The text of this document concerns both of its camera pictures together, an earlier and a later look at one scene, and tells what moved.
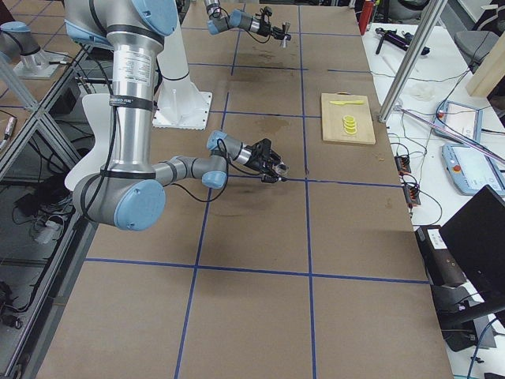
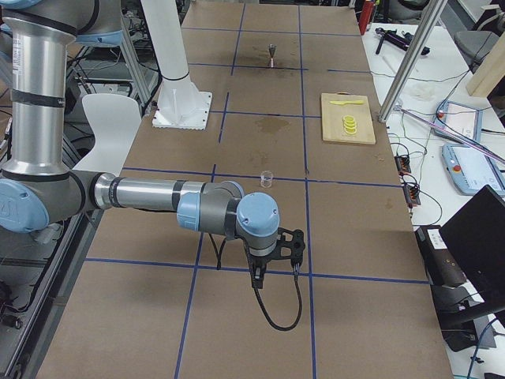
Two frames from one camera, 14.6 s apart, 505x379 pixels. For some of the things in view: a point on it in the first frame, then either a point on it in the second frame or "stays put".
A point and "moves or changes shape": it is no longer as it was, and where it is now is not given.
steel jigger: x=286 y=26 -> x=271 y=64
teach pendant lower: x=472 y=170 stays put
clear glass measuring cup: x=283 y=172 moves or changes shape
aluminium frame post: x=424 y=32 stays put
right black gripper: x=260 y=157 -> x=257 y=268
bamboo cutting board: x=347 y=118 stays put
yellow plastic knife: x=343 y=103 stays put
